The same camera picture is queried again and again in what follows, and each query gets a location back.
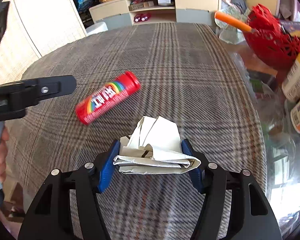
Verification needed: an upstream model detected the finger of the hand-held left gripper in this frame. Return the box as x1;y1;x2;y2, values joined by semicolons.
24;75;77;118

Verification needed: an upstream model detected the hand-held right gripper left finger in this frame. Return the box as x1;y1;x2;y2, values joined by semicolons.
18;140;122;240

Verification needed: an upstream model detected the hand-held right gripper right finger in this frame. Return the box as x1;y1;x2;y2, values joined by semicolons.
181;139;283;240

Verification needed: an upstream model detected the crushed white paper carton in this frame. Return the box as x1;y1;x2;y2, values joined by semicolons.
113;116;202;175

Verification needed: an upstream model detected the red candy tube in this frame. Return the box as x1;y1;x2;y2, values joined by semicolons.
74;71;141;126

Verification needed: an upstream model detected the person's left hand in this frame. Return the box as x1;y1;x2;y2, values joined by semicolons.
0;127;10;181

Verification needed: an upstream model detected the cream woven sofa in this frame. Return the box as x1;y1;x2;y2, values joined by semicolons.
0;0;88;87

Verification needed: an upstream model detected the white round stool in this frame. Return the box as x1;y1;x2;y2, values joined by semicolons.
86;22;108;36

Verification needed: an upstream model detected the clear plastic bag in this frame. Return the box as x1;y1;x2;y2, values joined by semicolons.
249;75;300;210

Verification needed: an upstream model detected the grey plaid tablecloth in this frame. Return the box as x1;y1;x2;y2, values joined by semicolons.
5;22;268;240

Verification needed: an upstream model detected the pink bottles pair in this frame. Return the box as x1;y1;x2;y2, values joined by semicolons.
133;12;151;23

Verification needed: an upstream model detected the brown cardboard box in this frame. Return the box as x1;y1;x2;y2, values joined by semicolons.
129;1;155;11

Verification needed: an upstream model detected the cream bottle with yellow cap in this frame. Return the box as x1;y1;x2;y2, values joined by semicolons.
281;52;300;103

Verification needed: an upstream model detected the red openwork basket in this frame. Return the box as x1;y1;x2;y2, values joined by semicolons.
243;3;300;71

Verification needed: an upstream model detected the beige television cabinet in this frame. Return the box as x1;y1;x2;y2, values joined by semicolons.
88;0;222;28

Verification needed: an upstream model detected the grey clothes pile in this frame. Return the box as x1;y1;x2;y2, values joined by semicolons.
219;0;248;13

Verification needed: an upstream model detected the orange handled tool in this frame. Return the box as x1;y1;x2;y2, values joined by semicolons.
214;11;253;34

